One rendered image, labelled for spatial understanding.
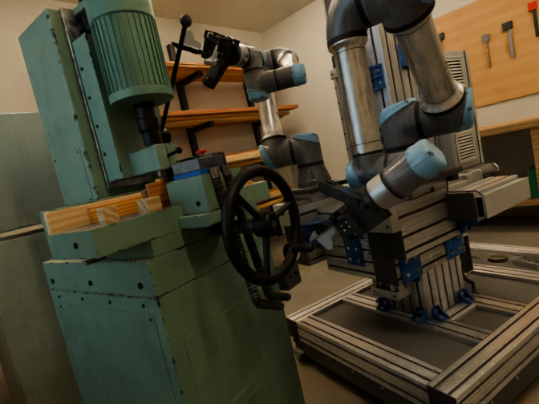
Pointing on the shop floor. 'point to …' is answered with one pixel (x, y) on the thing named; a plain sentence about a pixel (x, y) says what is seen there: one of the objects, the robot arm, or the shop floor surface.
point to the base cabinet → (180, 345)
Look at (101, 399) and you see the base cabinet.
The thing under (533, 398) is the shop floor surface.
